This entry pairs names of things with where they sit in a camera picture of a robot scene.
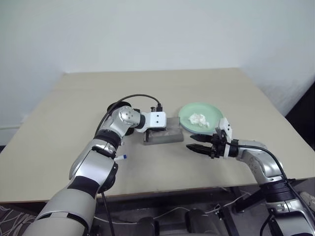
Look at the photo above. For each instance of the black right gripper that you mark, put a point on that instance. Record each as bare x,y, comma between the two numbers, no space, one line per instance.
216,146

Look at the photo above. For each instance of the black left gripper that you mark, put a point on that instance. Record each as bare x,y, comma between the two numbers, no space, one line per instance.
158,130

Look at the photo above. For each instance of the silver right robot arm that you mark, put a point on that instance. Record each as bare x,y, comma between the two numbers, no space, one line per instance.
275,182

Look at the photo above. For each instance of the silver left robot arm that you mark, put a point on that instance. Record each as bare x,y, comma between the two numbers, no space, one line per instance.
93,169

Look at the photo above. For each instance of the grey glasses case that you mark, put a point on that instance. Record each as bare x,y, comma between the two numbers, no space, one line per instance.
172,132

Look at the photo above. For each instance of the green plate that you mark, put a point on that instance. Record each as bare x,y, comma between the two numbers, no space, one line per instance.
206,110
189,131

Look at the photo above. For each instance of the crumpled white tissue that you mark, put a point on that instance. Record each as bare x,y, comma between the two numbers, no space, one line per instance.
198,119

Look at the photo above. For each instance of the white marker with blue cap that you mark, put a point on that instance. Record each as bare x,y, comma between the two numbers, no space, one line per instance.
121,157

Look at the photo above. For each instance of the dark rounded shape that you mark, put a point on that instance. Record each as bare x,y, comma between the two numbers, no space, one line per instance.
199,221
147,226

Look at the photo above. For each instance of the black furniture panel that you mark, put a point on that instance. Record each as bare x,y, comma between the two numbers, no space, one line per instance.
302,110

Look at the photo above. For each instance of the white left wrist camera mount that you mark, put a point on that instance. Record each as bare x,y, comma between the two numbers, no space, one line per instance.
157,119

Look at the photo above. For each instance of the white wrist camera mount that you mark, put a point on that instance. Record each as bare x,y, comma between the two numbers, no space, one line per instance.
157,119
225,127

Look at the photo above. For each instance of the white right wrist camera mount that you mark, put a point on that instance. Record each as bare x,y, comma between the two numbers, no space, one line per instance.
225,127

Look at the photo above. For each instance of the black table frame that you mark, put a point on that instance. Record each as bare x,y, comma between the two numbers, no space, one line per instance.
229,214

